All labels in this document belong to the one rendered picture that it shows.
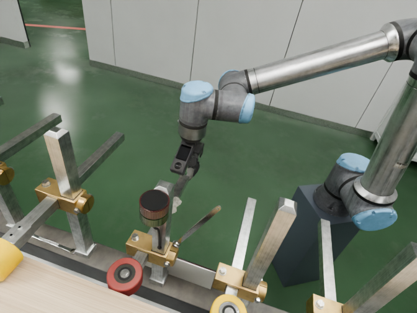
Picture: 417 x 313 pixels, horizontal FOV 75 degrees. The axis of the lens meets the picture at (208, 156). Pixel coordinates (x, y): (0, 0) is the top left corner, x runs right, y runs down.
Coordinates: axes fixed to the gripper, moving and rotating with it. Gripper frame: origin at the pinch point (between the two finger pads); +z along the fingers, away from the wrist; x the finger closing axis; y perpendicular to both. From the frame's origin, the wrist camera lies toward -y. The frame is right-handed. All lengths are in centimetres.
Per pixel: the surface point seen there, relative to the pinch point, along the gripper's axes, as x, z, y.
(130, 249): 3.2, -3.4, -33.1
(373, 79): -117, 24, 235
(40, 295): 13, -9, -52
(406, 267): -53, -29, -31
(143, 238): 1.1, -5.2, -30.0
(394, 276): -53, -26, -31
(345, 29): -72, -14, 235
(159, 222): -6.6, -25.7, -36.8
